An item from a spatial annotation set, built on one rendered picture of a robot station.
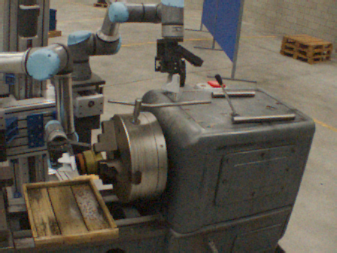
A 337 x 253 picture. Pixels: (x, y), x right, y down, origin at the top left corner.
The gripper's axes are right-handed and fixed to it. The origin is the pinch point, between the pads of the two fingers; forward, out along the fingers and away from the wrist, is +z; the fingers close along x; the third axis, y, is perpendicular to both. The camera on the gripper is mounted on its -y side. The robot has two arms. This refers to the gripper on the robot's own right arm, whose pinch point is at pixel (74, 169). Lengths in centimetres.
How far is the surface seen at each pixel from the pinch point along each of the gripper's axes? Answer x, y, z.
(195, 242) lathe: -28, -41, 17
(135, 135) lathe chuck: 13.4, -18.8, 5.8
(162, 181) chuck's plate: -1.0, -27.2, 12.5
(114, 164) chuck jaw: 3.0, -12.8, 4.6
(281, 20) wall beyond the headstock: -70, -800, -853
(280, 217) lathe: -26, -82, 17
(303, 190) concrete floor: -107, -221, -95
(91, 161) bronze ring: 2.5, -5.8, 0.3
